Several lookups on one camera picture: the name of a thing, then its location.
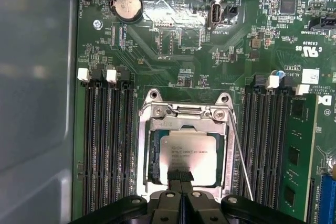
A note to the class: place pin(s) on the green motherboard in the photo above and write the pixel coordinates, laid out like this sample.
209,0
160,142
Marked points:
168,58

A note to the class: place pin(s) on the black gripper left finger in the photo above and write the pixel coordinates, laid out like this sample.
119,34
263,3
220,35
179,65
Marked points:
162,208

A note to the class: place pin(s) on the round coin battery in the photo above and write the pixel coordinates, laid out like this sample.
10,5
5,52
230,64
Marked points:
128,5

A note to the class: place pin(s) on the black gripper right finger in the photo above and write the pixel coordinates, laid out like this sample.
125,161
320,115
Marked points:
202,208

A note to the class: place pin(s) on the CPU socket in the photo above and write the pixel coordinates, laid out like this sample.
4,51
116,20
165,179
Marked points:
230,155

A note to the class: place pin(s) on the silver internal USB port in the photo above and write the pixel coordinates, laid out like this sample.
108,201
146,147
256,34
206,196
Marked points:
215,14

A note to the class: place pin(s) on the silver board screw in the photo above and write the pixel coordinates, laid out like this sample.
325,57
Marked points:
97,24
278,73

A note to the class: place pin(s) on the metal socket cover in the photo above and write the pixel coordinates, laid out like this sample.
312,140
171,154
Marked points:
207,123

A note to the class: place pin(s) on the silver CPU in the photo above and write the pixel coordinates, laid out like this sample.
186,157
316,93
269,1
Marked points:
189,150

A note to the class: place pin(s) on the green RAM stick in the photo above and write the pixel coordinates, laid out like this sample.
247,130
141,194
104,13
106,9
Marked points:
299,134

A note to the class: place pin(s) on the blue expansion slot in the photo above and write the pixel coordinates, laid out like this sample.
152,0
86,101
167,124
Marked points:
328,200

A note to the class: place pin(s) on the black PC case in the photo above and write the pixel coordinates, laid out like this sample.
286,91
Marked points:
34,77

